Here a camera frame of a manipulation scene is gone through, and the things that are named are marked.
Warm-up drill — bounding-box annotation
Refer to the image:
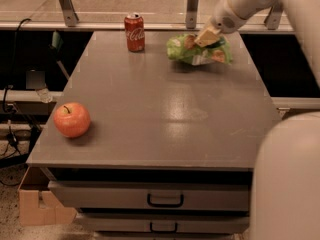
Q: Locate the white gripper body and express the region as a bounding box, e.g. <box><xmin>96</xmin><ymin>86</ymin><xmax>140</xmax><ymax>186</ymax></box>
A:
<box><xmin>211</xmin><ymin>0</ymin><xmax>245</xmax><ymax>34</ymax></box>

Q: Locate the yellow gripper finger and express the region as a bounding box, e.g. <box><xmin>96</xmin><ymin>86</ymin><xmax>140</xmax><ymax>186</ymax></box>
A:
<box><xmin>195</xmin><ymin>27</ymin><xmax>220</xmax><ymax>47</ymax></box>

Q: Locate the green rice chip bag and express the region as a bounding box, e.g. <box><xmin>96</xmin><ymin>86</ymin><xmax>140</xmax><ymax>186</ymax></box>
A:
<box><xmin>166</xmin><ymin>34</ymin><xmax>232</xmax><ymax>66</ymax></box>

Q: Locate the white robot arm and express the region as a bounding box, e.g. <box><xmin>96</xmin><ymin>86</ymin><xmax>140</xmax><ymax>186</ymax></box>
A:
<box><xmin>204</xmin><ymin>0</ymin><xmax>320</xmax><ymax>240</ymax></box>

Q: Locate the red coke can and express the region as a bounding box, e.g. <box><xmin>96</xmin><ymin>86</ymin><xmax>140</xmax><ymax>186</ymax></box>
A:
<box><xmin>124</xmin><ymin>13</ymin><xmax>145</xmax><ymax>52</ymax></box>

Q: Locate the red apple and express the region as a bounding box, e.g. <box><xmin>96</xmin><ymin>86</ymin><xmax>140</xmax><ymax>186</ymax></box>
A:
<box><xmin>53</xmin><ymin>102</ymin><xmax>91</xmax><ymax>138</ymax></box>

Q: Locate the small grey box device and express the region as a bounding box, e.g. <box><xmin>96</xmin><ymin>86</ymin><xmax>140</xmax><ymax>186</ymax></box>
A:
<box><xmin>26</xmin><ymin>70</ymin><xmax>46</xmax><ymax>90</ymax></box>

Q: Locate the grey top drawer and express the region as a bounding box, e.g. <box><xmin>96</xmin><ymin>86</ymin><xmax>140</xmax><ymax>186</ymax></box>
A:
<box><xmin>48</xmin><ymin>181</ymin><xmax>249</xmax><ymax>212</ymax></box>

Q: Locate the grey drawer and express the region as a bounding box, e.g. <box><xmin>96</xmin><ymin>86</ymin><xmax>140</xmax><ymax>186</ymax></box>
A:
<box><xmin>76</xmin><ymin>213</ymin><xmax>249</xmax><ymax>234</ymax></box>
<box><xmin>48</xmin><ymin>181</ymin><xmax>249</xmax><ymax>212</ymax></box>

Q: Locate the cardboard box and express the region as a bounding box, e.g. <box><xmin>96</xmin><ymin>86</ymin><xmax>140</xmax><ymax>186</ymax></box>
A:
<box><xmin>18</xmin><ymin>167</ymin><xmax>76</xmax><ymax>226</ymax></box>

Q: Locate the middle metal railing bracket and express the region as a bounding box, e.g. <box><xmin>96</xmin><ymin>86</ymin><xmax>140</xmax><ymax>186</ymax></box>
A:
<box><xmin>185</xmin><ymin>0</ymin><xmax>199</xmax><ymax>29</ymax></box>

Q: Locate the metal railing bracket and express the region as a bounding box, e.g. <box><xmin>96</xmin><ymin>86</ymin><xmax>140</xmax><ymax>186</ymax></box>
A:
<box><xmin>59</xmin><ymin>0</ymin><xmax>79</xmax><ymax>27</ymax></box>
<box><xmin>264</xmin><ymin>3</ymin><xmax>283</xmax><ymax>30</ymax></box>
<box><xmin>185</xmin><ymin>0</ymin><xmax>199</xmax><ymax>29</ymax></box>

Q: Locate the right metal railing bracket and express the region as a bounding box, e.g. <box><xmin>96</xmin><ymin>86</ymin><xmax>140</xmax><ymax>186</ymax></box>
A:
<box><xmin>264</xmin><ymin>3</ymin><xmax>283</xmax><ymax>30</ymax></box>

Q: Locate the left metal railing bracket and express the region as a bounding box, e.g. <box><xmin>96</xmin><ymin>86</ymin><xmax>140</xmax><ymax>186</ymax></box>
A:
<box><xmin>59</xmin><ymin>0</ymin><xmax>79</xmax><ymax>27</ymax></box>

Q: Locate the green handled tool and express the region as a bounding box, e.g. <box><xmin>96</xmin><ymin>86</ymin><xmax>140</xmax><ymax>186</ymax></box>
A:
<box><xmin>50</xmin><ymin>31</ymin><xmax>70</xmax><ymax>79</ymax></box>

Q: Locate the black cable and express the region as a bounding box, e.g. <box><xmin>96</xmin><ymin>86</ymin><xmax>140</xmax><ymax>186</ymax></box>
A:
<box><xmin>0</xmin><ymin>18</ymin><xmax>33</xmax><ymax>188</ymax></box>

